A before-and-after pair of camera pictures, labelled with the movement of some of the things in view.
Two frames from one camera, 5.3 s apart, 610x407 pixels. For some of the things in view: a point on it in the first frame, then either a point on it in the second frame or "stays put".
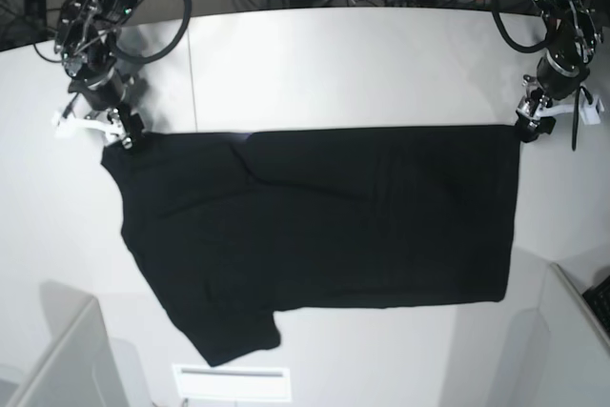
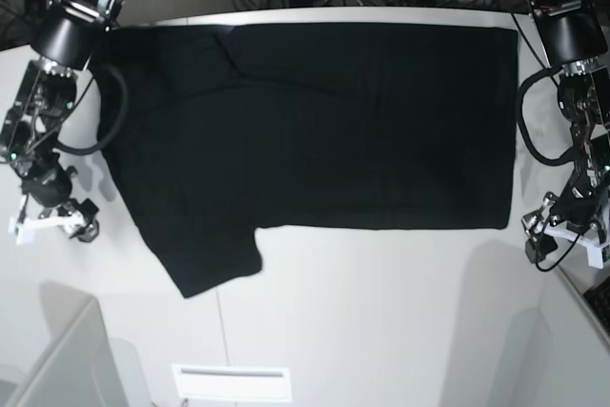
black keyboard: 599,295 stays put
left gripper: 109,91 -> 50,184
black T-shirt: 233,228 -> 217,132
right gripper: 559,79 -> 580,206
